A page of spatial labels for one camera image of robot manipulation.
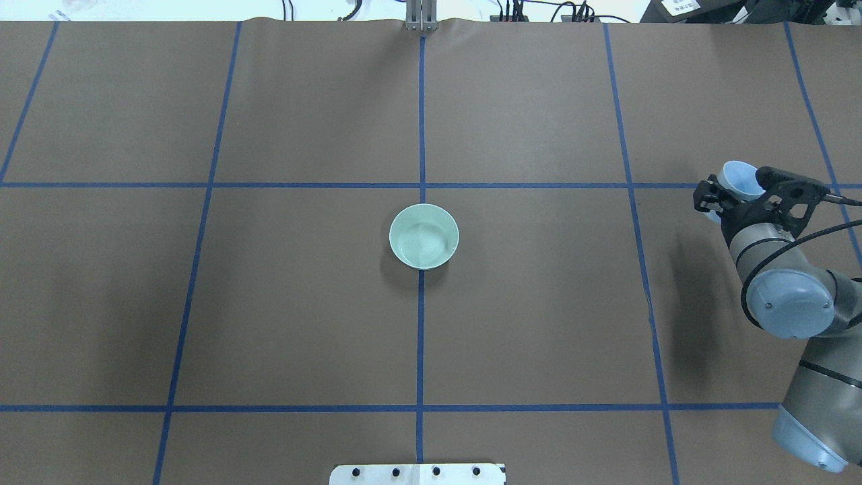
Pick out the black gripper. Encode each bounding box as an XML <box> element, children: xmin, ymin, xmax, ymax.
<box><xmin>693</xmin><ymin>175</ymin><xmax>782</xmax><ymax>245</ymax></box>

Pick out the light blue plastic cup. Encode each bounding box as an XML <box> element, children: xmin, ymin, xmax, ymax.
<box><xmin>694</xmin><ymin>160</ymin><xmax>766</xmax><ymax>223</ymax></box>

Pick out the light green bowl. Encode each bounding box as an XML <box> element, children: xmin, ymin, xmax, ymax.
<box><xmin>388</xmin><ymin>203</ymin><xmax>461</xmax><ymax>271</ymax></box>

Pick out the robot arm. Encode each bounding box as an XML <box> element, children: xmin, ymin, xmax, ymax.
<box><xmin>693</xmin><ymin>168</ymin><xmax>860</xmax><ymax>474</ymax></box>

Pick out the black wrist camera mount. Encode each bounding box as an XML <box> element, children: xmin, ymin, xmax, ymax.
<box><xmin>756</xmin><ymin>166</ymin><xmax>830</xmax><ymax>238</ymax></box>

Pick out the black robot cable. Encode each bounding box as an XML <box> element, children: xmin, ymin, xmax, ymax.
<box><xmin>739</xmin><ymin>192</ymin><xmax>862</xmax><ymax>324</ymax></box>

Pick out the aluminium frame post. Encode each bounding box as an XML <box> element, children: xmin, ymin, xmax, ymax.
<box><xmin>403</xmin><ymin>0</ymin><xmax>439</xmax><ymax>34</ymax></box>

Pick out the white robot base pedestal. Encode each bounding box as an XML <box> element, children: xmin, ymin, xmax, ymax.
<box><xmin>329</xmin><ymin>463</ymin><xmax>507</xmax><ymax>484</ymax></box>

